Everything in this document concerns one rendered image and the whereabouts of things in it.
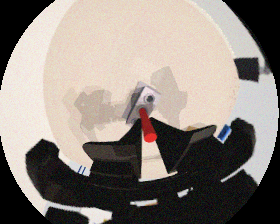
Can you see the red peg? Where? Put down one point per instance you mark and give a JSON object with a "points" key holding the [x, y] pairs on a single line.
{"points": [[149, 133]]}

